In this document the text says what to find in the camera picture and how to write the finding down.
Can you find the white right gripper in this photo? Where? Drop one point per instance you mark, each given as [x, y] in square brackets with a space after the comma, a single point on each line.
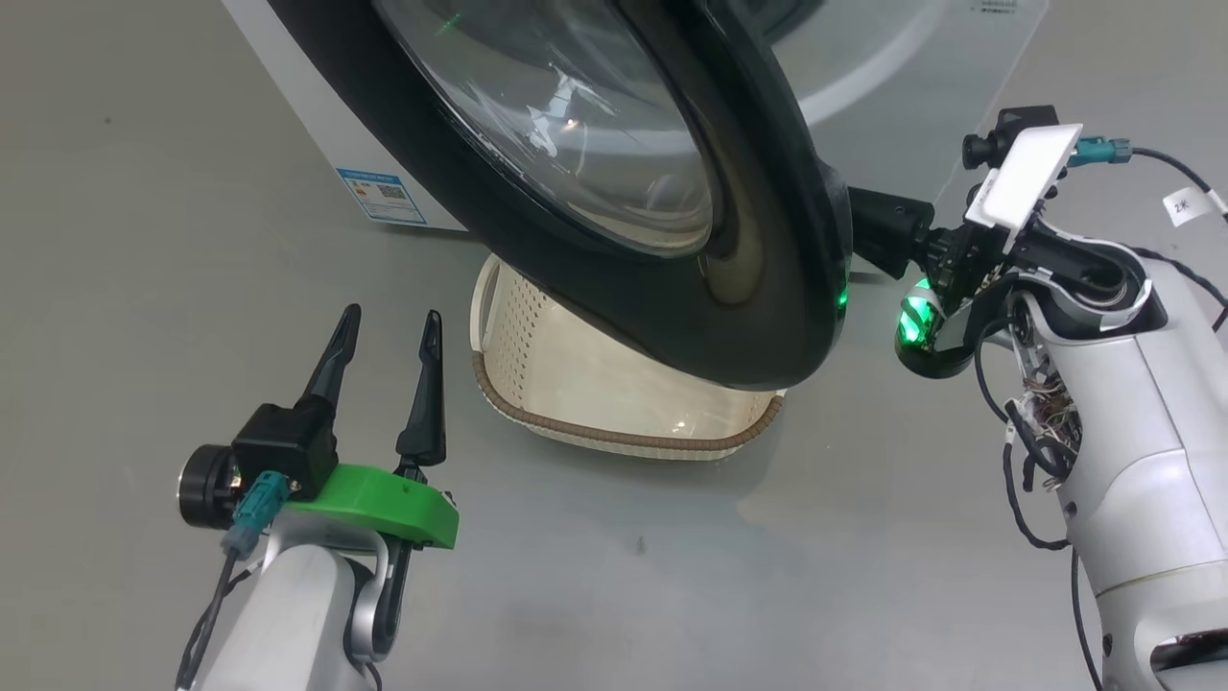
[1022, 178]

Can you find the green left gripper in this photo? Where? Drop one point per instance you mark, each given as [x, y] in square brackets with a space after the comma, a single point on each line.
[384, 499]

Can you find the black round glass washer door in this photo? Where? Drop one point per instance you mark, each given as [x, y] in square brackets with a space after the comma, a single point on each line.
[767, 240]

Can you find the white front-load washing machine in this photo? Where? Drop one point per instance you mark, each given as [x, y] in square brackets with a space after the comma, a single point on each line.
[892, 86]

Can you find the cream perforated laundry basket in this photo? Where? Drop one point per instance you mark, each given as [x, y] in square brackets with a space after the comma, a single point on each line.
[576, 384]

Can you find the blue energy label sticker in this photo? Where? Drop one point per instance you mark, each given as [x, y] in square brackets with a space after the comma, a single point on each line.
[382, 197]

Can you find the small printed text label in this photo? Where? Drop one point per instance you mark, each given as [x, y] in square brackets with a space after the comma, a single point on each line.
[996, 6]

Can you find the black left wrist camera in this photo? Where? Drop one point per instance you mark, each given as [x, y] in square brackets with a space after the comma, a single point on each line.
[283, 446]

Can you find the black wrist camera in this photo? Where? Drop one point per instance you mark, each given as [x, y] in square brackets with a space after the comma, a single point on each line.
[283, 446]
[988, 146]

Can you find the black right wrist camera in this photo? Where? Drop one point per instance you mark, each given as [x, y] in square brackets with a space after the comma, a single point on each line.
[988, 146]

